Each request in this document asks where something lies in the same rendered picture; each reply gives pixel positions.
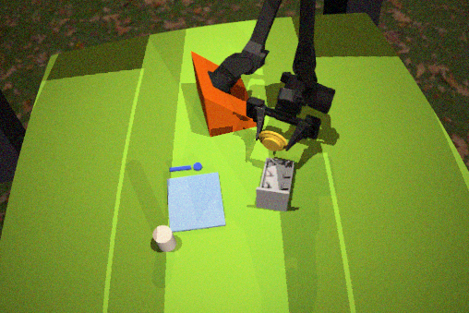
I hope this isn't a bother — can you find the light blue square mat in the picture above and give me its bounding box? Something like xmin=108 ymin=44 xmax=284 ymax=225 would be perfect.
xmin=167 ymin=173 xmax=225 ymax=233

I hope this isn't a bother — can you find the yellow round plate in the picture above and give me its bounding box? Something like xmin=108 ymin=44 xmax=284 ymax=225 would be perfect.
xmin=259 ymin=130 xmax=287 ymax=151

